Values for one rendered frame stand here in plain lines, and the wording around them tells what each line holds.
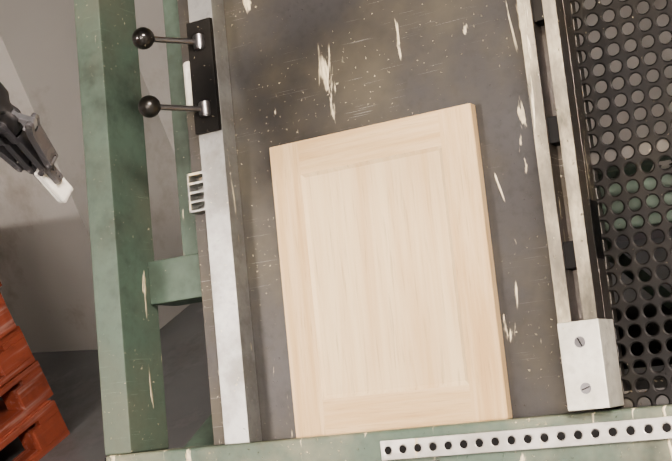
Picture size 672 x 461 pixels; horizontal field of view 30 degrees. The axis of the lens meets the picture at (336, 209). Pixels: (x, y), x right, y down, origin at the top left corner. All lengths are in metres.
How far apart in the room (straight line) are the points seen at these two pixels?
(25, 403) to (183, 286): 2.52
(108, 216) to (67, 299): 3.23
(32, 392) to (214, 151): 2.71
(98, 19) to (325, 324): 0.73
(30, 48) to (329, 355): 3.28
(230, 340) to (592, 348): 0.64
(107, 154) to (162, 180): 3.24
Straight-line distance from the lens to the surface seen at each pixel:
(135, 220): 2.32
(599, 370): 1.81
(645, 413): 1.81
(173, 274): 2.29
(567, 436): 1.84
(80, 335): 5.57
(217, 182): 2.16
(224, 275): 2.13
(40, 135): 1.92
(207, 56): 2.19
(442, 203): 1.97
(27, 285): 5.64
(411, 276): 1.98
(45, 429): 4.77
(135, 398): 2.26
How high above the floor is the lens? 1.81
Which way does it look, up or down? 17 degrees down
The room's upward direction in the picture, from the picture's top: 20 degrees counter-clockwise
